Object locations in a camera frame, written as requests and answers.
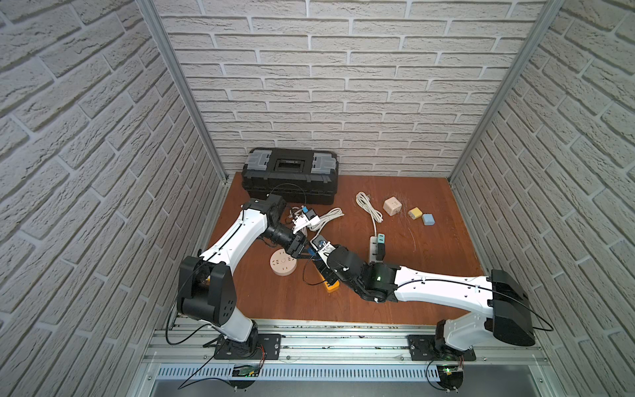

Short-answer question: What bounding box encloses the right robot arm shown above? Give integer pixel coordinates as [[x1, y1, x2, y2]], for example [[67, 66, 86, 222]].
[[317, 243, 535, 352]]

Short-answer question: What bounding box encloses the black plastic toolbox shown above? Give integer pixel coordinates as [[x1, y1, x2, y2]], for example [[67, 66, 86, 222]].
[[241, 147, 339, 205]]

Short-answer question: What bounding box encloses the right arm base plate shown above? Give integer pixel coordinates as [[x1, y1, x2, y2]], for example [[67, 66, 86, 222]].
[[407, 334, 476, 362]]

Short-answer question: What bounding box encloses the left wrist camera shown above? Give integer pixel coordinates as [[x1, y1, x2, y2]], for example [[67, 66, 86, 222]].
[[292, 206, 321, 233]]

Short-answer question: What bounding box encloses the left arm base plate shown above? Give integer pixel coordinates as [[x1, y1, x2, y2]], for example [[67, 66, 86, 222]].
[[214, 333, 282, 361]]

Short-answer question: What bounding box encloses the orange power strip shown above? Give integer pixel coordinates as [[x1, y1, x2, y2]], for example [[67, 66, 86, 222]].
[[313, 259, 340, 293]]

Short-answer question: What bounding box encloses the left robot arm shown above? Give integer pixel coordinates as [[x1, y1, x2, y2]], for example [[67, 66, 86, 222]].
[[175, 195, 319, 342]]

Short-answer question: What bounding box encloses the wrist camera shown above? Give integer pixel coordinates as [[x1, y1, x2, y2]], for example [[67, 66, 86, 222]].
[[292, 206, 321, 233], [311, 235, 336, 259]]

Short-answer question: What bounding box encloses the light blue charger plug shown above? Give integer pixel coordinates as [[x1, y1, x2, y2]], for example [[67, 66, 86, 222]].
[[423, 213, 436, 226]]

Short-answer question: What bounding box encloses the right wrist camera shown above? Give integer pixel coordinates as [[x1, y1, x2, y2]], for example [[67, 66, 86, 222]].
[[311, 235, 336, 259]]

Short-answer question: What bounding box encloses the black plug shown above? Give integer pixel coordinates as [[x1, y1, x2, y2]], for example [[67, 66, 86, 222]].
[[375, 243, 385, 262]]

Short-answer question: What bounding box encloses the white power strip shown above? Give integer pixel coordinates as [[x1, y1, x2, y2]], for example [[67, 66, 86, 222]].
[[368, 236, 378, 263]]

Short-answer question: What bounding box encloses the yellow charger plug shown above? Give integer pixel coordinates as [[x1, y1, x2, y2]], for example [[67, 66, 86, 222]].
[[408, 207, 423, 220]]

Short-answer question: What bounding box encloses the round pink power socket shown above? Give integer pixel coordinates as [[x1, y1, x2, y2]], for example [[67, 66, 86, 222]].
[[270, 249, 298, 276]]

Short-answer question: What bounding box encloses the aluminium rail frame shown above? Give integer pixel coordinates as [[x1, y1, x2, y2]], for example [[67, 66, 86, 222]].
[[127, 318, 565, 396]]

